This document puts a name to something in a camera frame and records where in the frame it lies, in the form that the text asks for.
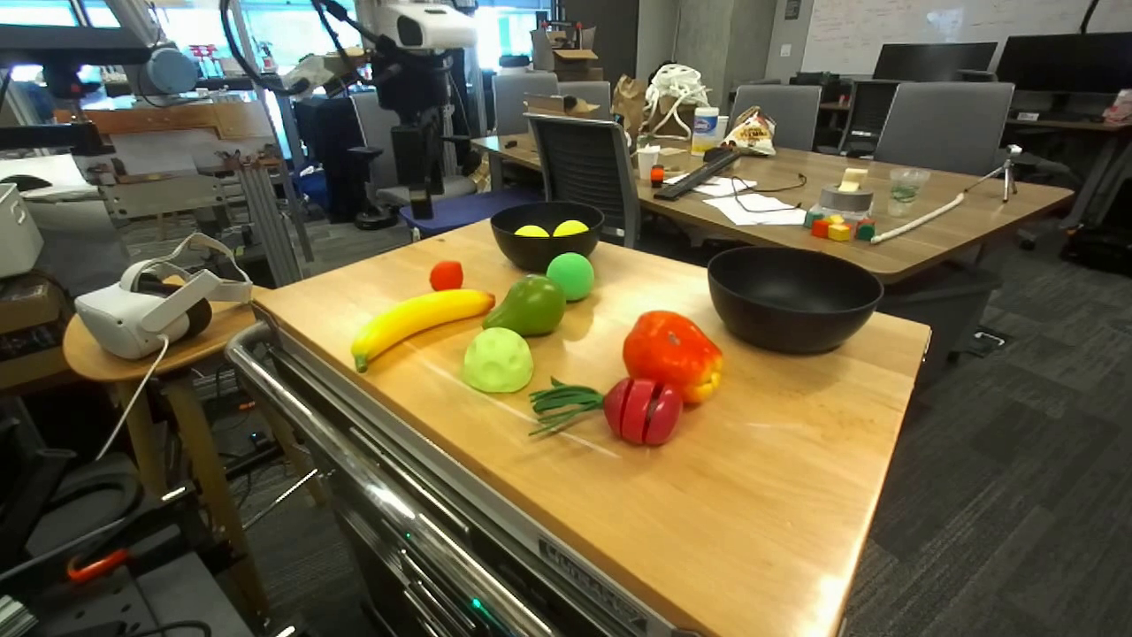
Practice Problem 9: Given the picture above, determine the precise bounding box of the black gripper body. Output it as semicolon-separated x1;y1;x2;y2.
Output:
379;45;453;136

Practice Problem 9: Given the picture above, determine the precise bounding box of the green apple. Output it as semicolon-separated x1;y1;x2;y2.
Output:
480;272;570;345

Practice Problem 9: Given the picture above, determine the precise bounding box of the green ball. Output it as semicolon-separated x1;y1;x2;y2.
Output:
544;252;603;303

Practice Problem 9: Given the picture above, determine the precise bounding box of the light green cabbage half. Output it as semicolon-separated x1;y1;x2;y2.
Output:
459;325;539;399

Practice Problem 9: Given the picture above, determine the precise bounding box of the red orange apple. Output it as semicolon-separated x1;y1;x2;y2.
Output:
620;308;730;411

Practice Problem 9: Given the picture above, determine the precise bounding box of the grey office chair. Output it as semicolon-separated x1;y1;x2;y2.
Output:
874;79;1018;182
492;69;561;139
730;80;824;156

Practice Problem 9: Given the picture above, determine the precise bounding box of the cardboard box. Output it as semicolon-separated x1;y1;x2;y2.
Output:
549;45;605;85

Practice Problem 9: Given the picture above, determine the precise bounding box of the dark mesh office chair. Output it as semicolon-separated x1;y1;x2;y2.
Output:
524;109;646;252

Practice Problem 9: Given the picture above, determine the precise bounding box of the black bowl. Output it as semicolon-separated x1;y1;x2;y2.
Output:
487;200;609;275
704;243;888;360

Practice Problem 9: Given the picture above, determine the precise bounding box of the yellow banana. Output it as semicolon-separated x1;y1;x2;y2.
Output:
348;286;500;374

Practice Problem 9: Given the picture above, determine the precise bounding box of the white net bag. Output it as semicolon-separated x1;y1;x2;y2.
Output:
645;59;716;139

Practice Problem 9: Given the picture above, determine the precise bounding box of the black long bar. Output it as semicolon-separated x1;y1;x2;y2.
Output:
650;143;750;203

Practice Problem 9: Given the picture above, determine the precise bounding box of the plastic bottle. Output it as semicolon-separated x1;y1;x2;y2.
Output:
691;104;725;156

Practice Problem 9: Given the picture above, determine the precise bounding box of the round wooden stool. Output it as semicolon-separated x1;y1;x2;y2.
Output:
62;298;276;629

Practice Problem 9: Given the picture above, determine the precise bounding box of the beige shell object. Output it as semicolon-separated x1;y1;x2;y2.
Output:
723;106;782;159

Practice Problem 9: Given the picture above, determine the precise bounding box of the white paper sheet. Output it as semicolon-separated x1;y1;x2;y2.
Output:
704;189;811;229

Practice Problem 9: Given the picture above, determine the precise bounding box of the white VR headset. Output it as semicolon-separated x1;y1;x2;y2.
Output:
71;229;260;364

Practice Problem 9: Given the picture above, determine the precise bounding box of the red radish with leaves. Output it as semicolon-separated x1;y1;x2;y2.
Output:
527;374;688;453

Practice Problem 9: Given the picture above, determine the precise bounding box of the white box device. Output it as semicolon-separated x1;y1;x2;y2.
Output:
0;182;51;285

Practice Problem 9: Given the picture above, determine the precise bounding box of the clear plastic container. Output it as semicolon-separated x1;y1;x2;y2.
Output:
824;168;876;222

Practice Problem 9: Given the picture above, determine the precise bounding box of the cart cabinet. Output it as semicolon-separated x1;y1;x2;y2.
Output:
242;339;688;637

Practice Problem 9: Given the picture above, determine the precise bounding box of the clear plastic cup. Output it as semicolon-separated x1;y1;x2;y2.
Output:
888;168;934;209

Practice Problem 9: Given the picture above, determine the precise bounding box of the black monitor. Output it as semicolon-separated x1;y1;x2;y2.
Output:
993;32;1132;98
869;39;1000;85

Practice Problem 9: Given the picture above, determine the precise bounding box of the white stick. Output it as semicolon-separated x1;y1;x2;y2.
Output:
866;189;1005;247

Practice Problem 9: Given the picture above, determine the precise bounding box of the wooden desk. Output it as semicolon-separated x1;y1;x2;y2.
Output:
472;124;1078;295

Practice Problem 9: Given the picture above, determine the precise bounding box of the orange clamp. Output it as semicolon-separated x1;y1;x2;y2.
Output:
64;545;133;591

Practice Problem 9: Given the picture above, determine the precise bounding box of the aluminium frame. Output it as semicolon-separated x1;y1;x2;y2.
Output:
99;152;315;286

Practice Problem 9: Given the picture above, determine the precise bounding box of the chrome cart handle rail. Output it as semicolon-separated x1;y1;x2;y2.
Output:
224;321;560;637

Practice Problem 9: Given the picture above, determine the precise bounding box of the white headset cable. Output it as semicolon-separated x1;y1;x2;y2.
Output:
91;334;172;465

